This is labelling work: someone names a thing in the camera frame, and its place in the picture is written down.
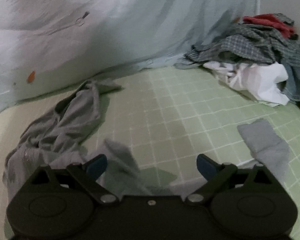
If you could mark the light green carrot-print quilt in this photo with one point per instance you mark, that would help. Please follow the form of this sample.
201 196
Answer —
46 45

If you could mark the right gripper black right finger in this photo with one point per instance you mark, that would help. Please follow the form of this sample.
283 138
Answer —
218 178

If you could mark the green checked bed sheet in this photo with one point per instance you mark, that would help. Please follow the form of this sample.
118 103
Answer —
168 116

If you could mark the white garment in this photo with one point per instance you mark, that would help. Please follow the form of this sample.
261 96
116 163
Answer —
255 81

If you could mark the red garment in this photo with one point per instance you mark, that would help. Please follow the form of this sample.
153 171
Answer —
280 22

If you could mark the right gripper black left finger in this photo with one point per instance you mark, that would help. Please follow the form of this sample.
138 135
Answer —
86 175

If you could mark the grey plaid shirt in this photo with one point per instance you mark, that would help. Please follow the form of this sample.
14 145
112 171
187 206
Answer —
244 42

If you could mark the blue denim garment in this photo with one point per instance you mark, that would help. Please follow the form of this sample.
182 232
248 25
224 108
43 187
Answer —
291 87

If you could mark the grey zip hoodie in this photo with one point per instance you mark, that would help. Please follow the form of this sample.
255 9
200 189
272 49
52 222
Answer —
55 139

